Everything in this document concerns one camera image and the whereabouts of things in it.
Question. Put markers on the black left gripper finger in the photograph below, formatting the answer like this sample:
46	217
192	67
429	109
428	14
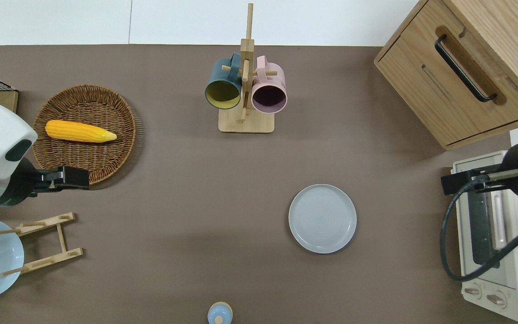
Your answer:
77	178

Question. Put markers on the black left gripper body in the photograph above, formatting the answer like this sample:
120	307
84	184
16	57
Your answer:
27	184

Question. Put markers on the white oven knob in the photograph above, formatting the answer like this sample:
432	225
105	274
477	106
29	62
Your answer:
471	290
495	299

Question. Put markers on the brown wicker basket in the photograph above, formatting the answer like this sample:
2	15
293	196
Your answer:
92	157

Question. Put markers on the yellow corn cob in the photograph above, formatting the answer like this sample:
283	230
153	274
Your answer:
74	130

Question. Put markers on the white toaster oven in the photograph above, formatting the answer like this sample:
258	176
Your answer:
515	270

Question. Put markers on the teal mug yellow inside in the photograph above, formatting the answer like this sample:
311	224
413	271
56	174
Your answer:
218	74

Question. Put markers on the pink mug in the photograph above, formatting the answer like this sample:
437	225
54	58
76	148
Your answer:
269	96

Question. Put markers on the wooden plate rack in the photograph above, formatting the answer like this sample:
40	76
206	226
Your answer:
62	238

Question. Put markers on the gray round plate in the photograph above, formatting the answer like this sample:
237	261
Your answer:
322	218

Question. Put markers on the wooden mug stand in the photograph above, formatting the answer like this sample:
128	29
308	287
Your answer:
245	123

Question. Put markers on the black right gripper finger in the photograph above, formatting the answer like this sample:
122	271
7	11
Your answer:
460	183

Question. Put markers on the brown table mat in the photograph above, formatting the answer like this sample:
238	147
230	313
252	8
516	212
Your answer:
241	180

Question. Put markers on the wooden drawer cabinet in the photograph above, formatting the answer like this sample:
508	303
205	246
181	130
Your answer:
412	72

